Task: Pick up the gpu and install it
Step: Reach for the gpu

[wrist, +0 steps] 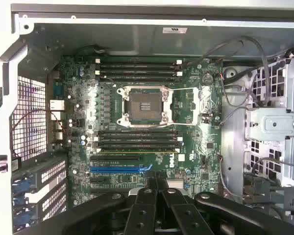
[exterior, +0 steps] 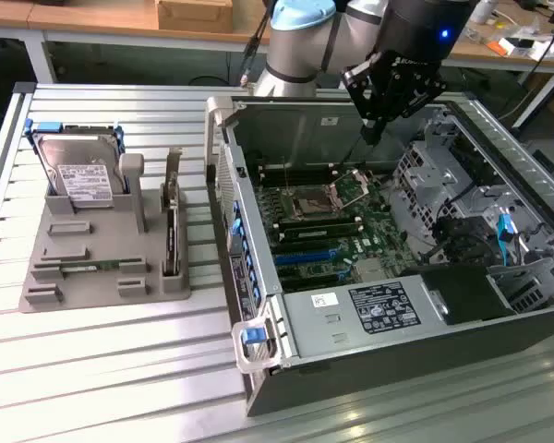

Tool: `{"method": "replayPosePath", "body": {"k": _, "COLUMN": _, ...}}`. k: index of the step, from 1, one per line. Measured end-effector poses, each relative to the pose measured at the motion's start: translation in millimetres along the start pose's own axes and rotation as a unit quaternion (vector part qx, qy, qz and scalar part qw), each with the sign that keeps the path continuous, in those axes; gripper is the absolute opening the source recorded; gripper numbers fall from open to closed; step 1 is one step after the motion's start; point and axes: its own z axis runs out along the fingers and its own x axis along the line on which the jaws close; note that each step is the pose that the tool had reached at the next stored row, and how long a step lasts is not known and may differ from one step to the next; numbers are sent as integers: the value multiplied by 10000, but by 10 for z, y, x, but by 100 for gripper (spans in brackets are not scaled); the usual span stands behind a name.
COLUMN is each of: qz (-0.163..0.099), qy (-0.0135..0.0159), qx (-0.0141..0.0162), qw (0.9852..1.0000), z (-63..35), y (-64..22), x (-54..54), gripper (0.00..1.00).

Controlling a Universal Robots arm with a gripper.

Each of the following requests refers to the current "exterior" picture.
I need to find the grey plastic parts rack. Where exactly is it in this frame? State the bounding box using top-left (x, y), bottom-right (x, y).
top-left (18, 153), bottom-right (194, 315)

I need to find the green Dell motherboard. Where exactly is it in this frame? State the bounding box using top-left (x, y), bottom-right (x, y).
top-left (253, 170), bottom-right (419, 294)

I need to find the blue expansion slot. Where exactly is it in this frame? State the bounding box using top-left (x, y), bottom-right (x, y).
top-left (273, 248), bottom-right (332, 268)

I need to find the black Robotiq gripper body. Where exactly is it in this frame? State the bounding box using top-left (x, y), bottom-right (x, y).
top-left (371, 0), bottom-right (479, 101)

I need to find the metal socket cover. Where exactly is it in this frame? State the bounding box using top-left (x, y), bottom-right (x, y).
top-left (327, 169), bottom-right (375, 207)

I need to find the metal disk bay cage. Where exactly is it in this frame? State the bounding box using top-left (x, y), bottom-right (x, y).
top-left (391, 114), bottom-right (490, 241)

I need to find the white device box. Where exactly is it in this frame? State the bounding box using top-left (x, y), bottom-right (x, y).
top-left (498, 35), bottom-right (554, 61)

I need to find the hard disk in blue carrier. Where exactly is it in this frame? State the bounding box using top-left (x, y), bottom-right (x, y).
top-left (23, 118), bottom-right (126, 209)

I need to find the blue slot retainer strip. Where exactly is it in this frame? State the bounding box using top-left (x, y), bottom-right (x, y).
top-left (229, 200), bottom-right (265, 311)

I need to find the wooden desk with white frame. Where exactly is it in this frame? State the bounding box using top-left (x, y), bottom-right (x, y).
top-left (0, 0), bottom-right (554, 84)

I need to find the silver chipset heatsink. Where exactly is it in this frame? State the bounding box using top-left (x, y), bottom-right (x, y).
top-left (355, 260), bottom-right (392, 283)

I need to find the brown cardboard box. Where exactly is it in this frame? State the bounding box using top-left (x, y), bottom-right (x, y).
top-left (154, 0), bottom-right (235, 34)

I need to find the CPU socket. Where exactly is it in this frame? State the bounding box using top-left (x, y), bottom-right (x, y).
top-left (288, 186), bottom-right (341, 218)

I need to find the thin metal locking lever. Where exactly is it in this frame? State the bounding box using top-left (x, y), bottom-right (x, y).
top-left (281, 155), bottom-right (295, 195)

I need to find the green RAM stick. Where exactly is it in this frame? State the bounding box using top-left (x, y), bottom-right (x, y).
top-left (59, 260), bottom-right (124, 272)

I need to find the blue case latch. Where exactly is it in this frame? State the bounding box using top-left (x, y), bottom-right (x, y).
top-left (241, 325), bottom-right (265, 346)

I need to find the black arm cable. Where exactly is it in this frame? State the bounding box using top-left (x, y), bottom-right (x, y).
top-left (238, 0), bottom-right (271, 89)

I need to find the blue wire connector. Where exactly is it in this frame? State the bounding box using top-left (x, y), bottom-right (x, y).
top-left (497, 213), bottom-right (517, 268)

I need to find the white bottle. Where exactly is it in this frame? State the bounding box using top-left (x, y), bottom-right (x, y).
top-left (469, 0), bottom-right (496, 25)

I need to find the open black PC case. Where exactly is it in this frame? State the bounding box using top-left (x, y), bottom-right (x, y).
top-left (204, 94), bottom-right (554, 419)

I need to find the grey power supply unit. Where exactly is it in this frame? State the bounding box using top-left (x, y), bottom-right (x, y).
top-left (276, 274), bottom-right (449, 361)

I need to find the Nvidia graphics card with bracket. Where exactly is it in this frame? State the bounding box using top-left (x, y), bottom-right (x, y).
top-left (160, 146), bottom-right (186, 279)

